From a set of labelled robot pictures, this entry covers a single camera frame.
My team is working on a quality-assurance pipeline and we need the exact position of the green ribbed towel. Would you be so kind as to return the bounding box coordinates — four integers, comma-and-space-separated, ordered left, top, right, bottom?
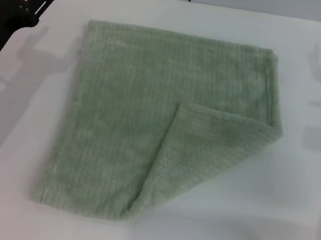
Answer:
25, 12, 298, 240

